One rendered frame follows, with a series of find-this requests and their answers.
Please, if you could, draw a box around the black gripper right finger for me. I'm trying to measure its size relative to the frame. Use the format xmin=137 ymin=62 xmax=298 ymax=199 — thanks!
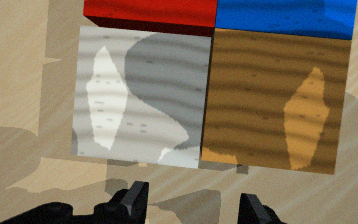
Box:
xmin=237 ymin=193 xmax=287 ymax=224

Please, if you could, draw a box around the white cube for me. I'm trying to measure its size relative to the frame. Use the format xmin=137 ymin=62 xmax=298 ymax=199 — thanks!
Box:
xmin=70 ymin=25 xmax=211 ymax=169

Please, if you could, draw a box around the brown wood-grain cube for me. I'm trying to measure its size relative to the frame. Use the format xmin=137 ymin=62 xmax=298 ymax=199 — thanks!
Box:
xmin=200 ymin=28 xmax=352 ymax=175

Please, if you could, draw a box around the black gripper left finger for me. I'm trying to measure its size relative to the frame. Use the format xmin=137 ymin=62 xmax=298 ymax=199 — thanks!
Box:
xmin=0 ymin=181 xmax=149 ymax=224

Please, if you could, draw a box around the red cube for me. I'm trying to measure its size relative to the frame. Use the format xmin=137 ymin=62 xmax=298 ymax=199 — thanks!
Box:
xmin=83 ymin=0 xmax=217 ymax=37

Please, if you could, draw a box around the blue cube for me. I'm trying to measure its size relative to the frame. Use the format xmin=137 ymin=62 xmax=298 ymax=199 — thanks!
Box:
xmin=211 ymin=0 xmax=357 ymax=40

